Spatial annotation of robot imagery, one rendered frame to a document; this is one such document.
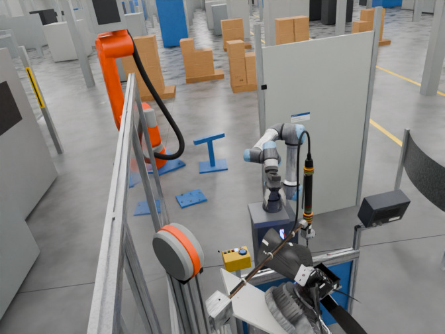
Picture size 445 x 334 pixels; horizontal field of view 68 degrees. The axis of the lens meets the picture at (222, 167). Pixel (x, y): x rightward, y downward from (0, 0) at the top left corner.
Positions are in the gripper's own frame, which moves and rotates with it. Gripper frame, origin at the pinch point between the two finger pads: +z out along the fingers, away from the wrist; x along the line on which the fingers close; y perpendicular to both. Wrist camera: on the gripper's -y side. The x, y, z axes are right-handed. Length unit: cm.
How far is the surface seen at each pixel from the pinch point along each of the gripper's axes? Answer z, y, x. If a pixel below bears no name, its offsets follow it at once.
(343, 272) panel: 29, 80, -59
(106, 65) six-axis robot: -267, 218, 177
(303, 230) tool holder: 15.4, -8.8, -10.1
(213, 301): 44, -37, 32
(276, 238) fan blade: 16.8, 2.6, 0.7
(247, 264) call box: 24, 47, 12
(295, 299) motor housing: 45.0, 8.3, -6.8
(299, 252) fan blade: 20.7, 26.4, -16.0
